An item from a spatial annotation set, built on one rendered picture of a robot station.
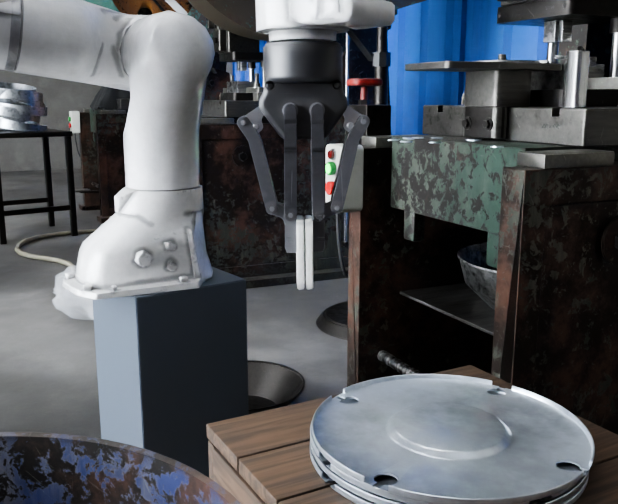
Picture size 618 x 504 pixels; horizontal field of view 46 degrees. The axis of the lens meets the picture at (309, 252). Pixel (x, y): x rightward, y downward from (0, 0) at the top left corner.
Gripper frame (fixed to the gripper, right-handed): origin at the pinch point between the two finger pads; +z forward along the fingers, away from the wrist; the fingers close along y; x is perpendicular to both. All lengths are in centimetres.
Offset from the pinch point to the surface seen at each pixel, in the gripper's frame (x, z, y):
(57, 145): -668, 27, 229
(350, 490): 8.8, 21.2, -3.9
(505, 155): -45, -6, -34
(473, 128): -62, -10, -33
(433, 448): 5.1, 19.0, -12.5
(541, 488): 11.9, 19.7, -20.9
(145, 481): 23.9, 11.4, 12.0
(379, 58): -151, -27, -27
